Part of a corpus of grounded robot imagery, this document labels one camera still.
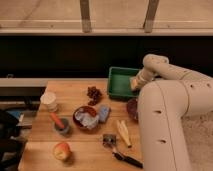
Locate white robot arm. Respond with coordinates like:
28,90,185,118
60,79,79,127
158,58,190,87
136,54,213,171

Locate green plastic tray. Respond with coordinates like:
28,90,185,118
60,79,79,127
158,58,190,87
107,67,139,101

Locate dark red bowl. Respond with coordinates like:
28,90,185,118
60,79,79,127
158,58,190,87
126,98,138,121

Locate blue sponge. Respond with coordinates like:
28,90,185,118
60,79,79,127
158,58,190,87
98,105,111,123

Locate bunch of dark grapes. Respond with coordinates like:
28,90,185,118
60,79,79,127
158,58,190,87
87,86,102,106

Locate crumpled white blue cloth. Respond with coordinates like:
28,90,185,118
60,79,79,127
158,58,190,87
75,112,99,130

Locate grey small cup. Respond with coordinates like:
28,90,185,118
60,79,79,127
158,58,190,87
54,118,70,136

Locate white paper cup stack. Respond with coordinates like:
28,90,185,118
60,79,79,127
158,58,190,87
40,92,58,112

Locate orange carrot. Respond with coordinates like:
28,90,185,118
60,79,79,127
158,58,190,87
50,113,65,129

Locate red yellow apple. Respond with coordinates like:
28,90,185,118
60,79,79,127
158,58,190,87
53,142,71,161

